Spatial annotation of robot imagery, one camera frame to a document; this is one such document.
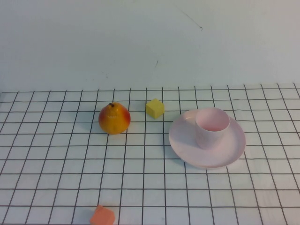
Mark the pink plastic cup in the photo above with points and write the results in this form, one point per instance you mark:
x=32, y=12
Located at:
x=208, y=139

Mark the pink plastic plate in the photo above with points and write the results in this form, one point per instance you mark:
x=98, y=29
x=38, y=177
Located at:
x=187, y=150

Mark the yellow foam cube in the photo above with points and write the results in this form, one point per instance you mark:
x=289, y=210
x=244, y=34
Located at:
x=154, y=109

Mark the orange red pear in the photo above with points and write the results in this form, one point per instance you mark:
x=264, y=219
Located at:
x=114, y=120

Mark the orange foam cube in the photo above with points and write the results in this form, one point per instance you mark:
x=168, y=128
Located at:
x=103, y=216

